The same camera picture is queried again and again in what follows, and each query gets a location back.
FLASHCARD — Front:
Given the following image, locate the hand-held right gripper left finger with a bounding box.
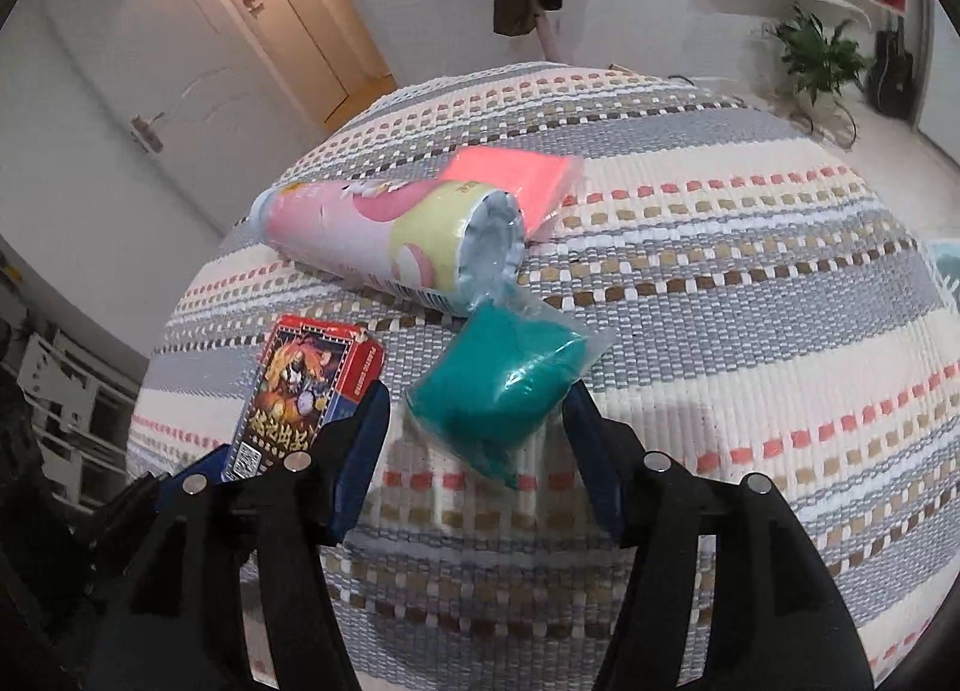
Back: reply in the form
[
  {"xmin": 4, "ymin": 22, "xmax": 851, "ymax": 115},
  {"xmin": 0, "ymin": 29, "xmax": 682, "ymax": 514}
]
[{"xmin": 82, "ymin": 379, "xmax": 392, "ymax": 691}]

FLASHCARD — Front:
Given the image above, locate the light blue plastic basket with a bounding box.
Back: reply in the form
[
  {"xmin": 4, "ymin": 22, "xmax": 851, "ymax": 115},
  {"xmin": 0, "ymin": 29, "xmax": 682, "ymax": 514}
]
[{"xmin": 928, "ymin": 239, "xmax": 960, "ymax": 291}]

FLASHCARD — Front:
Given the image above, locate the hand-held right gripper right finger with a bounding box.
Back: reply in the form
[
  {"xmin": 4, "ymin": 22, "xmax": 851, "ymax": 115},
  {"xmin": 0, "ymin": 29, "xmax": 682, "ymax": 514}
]
[{"xmin": 561, "ymin": 383, "xmax": 875, "ymax": 691}]

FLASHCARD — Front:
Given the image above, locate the pink cylindrical bottle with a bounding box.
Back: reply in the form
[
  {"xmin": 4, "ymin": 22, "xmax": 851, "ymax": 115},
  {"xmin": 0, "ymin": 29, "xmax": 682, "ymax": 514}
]
[{"xmin": 247, "ymin": 179, "xmax": 526, "ymax": 317}]

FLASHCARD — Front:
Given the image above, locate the green potted plant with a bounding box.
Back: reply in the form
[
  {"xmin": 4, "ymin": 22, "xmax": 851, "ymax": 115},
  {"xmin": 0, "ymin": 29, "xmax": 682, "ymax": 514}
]
[{"xmin": 765, "ymin": 4, "xmax": 875, "ymax": 118}]

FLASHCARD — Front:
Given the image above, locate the red playing card box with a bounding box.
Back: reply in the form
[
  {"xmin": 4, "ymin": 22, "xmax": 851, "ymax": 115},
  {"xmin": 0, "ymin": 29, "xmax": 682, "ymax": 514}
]
[{"xmin": 223, "ymin": 314, "xmax": 386, "ymax": 483}]

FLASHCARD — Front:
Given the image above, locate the striped woven tablecloth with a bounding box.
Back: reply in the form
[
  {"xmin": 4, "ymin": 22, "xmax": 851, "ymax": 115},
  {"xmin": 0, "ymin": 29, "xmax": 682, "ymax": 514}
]
[{"xmin": 126, "ymin": 61, "xmax": 960, "ymax": 691}]

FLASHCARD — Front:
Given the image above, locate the black acoustic guitar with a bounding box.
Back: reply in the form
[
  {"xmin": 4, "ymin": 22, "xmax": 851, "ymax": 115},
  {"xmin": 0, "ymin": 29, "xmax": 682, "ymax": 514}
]
[{"xmin": 866, "ymin": 16, "xmax": 917, "ymax": 120}]

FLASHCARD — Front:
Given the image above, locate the black floor cable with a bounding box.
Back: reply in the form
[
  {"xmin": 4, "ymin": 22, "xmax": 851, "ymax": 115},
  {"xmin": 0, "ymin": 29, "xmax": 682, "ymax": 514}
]
[{"xmin": 780, "ymin": 83, "xmax": 860, "ymax": 152}]

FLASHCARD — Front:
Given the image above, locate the pink packet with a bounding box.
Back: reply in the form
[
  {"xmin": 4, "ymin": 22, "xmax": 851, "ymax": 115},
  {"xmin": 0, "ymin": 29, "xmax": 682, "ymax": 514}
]
[{"xmin": 437, "ymin": 145, "xmax": 586, "ymax": 242}]

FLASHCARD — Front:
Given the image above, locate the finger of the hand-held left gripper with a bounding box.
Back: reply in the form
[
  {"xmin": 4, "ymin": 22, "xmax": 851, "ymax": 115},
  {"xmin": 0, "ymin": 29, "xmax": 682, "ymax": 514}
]
[{"xmin": 142, "ymin": 442, "xmax": 232, "ymax": 506}]

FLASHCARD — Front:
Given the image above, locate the white folding rack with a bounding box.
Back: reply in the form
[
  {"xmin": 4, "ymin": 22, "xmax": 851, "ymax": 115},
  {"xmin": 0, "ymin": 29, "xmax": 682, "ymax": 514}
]
[{"xmin": 15, "ymin": 331, "xmax": 140, "ymax": 504}]

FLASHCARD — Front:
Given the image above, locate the teal packet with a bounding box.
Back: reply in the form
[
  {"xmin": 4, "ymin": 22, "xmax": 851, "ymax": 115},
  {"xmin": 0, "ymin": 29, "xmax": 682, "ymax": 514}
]
[{"xmin": 405, "ymin": 289, "xmax": 616, "ymax": 489}]

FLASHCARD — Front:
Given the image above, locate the white hallway door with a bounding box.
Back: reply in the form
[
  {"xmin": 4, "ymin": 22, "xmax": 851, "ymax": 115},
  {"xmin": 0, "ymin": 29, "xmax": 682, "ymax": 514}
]
[{"xmin": 199, "ymin": 0, "xmax": 355, "ymax": 123}]

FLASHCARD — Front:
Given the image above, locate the white room door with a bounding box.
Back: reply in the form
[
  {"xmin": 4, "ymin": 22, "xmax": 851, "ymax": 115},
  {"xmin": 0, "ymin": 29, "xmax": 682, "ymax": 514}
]
[{"xmin": 45, "ymin": 0, "xmax": 331, "ymax": 227}]

